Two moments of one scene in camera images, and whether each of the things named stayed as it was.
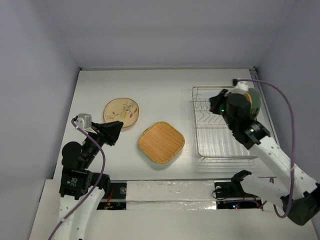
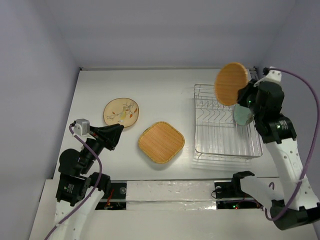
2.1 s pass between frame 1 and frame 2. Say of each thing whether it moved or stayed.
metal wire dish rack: stayed
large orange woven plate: stayed
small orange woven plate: moved
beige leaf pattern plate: stayed
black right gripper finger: moved
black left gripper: stayed
